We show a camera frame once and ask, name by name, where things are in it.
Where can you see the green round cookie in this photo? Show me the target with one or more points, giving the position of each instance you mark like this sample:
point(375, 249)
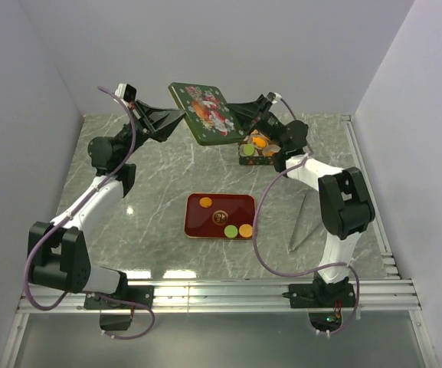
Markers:
point(231, 231)
point(248, 150)

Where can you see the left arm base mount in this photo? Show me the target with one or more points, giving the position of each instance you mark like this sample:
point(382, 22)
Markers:
point(137, 294)

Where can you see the orange flower cookie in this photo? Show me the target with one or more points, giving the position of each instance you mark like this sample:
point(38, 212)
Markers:
point(259, 142)

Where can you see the green cookie tin box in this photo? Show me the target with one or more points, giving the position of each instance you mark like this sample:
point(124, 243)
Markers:
point(258, 158)

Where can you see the gold tin lid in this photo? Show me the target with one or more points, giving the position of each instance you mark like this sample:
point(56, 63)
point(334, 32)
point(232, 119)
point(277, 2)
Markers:
point(207, 114)

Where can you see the red rectangular tray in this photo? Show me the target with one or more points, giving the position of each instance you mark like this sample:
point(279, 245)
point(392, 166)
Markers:
point(198, 221)

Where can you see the metal tweezers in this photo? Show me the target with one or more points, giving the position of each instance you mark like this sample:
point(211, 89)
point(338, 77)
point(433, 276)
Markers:
point(307, 221)

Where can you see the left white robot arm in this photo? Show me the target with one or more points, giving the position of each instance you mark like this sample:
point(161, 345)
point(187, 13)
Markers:
point(57, 250)

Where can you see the dark patterned cookie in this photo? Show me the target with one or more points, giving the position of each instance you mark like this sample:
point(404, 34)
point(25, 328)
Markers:
point(219, 217)

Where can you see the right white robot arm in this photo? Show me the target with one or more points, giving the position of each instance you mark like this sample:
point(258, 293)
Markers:
point(346, 207)

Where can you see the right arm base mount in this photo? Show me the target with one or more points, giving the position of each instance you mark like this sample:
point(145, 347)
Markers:
point(320, 295)

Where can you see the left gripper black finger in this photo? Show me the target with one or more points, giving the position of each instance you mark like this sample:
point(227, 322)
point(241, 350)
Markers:
point(165, 116)
point(164, 131)

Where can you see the orange waffle round cookie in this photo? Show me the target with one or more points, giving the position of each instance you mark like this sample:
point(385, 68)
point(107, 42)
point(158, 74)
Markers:
point(246, 231)

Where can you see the brown round cookie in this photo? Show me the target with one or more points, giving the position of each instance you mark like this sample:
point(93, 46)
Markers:
point(205, 202)

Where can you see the aluminium mounting rail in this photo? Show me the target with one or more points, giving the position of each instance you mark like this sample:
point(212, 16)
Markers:
point(264, 296)

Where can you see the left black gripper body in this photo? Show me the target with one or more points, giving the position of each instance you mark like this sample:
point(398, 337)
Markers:
point(142, 126)

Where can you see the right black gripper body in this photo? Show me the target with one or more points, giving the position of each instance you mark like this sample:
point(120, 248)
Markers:
point(270, 124)

